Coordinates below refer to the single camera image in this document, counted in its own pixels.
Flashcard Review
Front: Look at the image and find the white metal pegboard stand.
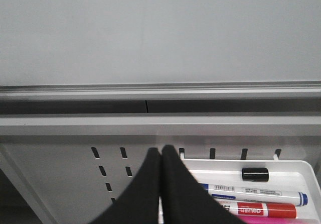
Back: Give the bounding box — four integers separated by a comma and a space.
1, 115, 320, 223

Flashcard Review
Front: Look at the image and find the white plastic marker tray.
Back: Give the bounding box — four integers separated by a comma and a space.
157, 151, 321, 224

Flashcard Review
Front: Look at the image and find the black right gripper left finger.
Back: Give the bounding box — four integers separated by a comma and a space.
92, 148, 161, 223

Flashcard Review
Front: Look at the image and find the red whiteboard marker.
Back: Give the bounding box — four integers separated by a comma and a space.
218, 201, 297, 218

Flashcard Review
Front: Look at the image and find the white whiteboard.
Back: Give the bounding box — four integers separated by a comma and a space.
1, 0, 320, 100

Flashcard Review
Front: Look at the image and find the blue whiteboard marker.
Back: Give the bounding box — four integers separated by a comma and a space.
200, 183, 308, 206

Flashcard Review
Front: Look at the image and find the pink marker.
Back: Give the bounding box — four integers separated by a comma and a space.
238, 216, 320, 224

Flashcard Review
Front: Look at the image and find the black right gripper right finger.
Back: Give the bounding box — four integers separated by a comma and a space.
160, 145, 244, 223

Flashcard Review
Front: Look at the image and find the black marker cap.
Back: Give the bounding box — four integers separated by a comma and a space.
241, 168, 269, 182

